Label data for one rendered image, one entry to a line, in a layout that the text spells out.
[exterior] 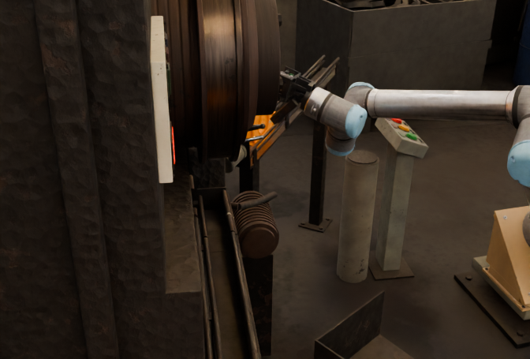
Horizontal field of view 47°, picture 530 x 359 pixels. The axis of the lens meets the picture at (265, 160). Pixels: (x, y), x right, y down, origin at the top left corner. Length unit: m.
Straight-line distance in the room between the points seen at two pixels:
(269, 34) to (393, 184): 1.24
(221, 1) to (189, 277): 0.47
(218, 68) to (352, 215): 1.29
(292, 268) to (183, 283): 1.52
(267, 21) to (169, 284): 0.52
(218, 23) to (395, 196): 1.40
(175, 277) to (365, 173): 1.29
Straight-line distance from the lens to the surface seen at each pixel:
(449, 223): 2.91
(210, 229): 1.52
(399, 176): 2.31
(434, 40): 3.80
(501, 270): 2.34
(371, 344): 1.30
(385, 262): 2.50
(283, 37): 4.03
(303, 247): 2.63
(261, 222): 1.79
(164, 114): 0.84
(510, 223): 2.32
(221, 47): 1.09
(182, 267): 1.04
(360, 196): 2.24
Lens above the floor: 1.48
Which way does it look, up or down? 26 degrees down
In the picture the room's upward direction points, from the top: 1 degrees clockwise
